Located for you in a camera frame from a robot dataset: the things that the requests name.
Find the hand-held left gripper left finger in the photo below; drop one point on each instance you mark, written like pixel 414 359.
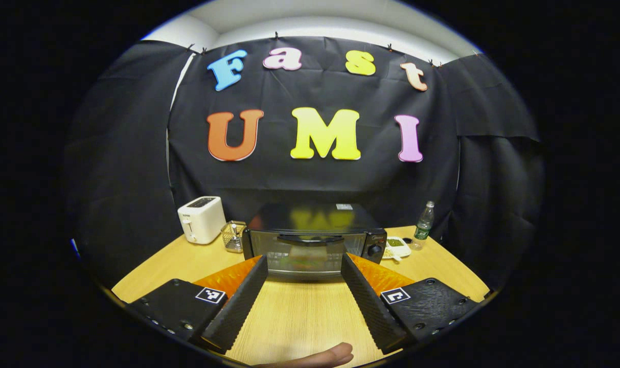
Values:
pixel 243 301

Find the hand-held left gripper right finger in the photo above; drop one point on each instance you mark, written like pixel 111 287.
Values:
pixel 368 301

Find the sandwich with lettuce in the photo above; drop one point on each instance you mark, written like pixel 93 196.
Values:
pixel 310 261

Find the black electric oven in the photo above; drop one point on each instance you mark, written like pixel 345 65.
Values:
pixel 315 220

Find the white divided grain plate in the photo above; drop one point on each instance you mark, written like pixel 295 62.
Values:
pixel 397 248

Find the white toaster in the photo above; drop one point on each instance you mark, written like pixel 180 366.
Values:
pixel 201 221

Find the clear plastic water bottle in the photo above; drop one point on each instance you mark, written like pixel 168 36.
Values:
pixel 423 227

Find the black backdrop cloth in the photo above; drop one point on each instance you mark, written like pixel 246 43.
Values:
pixel 315 179

